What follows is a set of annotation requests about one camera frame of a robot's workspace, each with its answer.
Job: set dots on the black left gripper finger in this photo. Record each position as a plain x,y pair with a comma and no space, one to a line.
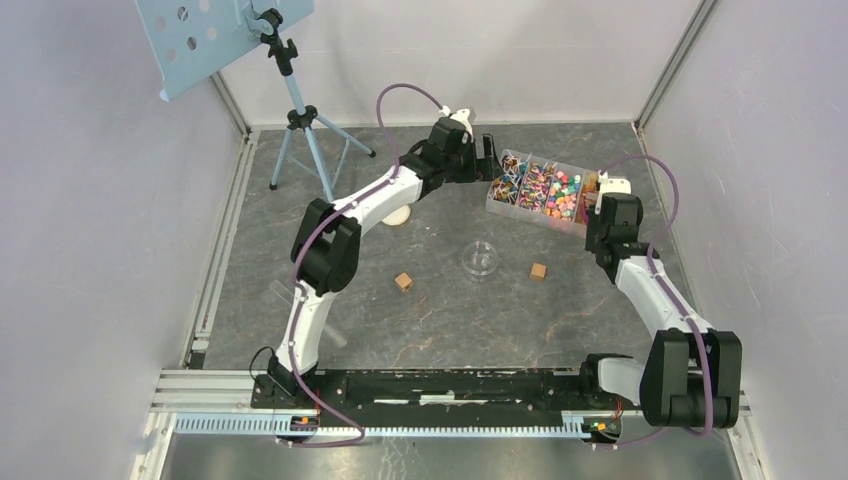
491,169
488,147

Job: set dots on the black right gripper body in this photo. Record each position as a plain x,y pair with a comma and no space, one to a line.
595,231

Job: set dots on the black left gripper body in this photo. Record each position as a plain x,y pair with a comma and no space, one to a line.
461,168

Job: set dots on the clear compartment candy box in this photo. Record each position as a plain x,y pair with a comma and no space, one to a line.
539,191

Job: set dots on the clear glass jar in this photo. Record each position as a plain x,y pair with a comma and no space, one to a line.
479,260

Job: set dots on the magenta plastic scoop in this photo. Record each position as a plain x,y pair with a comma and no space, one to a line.
585,206

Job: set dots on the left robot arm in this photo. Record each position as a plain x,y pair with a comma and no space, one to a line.
326,250

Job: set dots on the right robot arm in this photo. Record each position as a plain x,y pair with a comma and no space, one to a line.
692,375

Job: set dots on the gold jar lid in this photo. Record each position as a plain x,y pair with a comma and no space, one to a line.
398,217

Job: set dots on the plain wooden cube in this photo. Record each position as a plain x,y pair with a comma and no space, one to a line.
538,272

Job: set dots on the wooden letter cube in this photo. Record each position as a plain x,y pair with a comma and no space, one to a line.
403,281

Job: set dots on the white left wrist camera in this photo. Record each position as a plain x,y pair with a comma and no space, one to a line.
465,116

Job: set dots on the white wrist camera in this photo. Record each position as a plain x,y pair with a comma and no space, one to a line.
465,116
607,184

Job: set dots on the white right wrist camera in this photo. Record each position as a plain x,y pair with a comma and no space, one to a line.
607,184

